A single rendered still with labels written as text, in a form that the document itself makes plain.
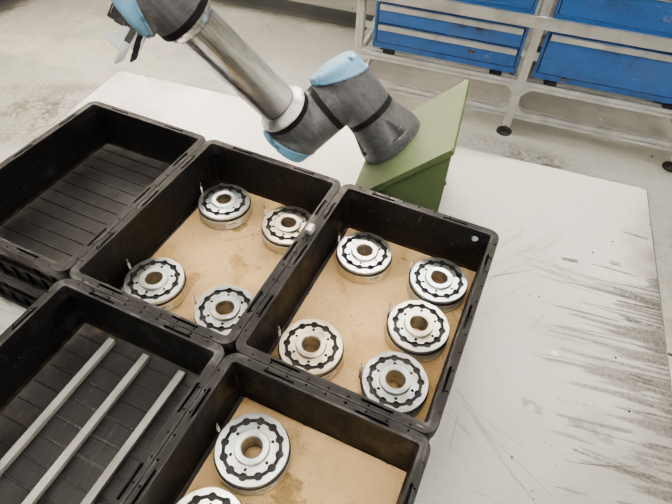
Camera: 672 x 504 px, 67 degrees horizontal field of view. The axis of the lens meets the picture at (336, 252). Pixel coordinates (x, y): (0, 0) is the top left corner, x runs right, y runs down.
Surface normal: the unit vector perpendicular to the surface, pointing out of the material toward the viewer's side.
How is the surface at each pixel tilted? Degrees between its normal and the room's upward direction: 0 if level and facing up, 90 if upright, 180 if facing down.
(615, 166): 0
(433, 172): 90
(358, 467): 0
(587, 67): 90
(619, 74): 90
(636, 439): 0
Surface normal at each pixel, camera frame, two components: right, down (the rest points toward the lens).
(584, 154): 0.04, -0.66
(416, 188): -0.28, 0.71
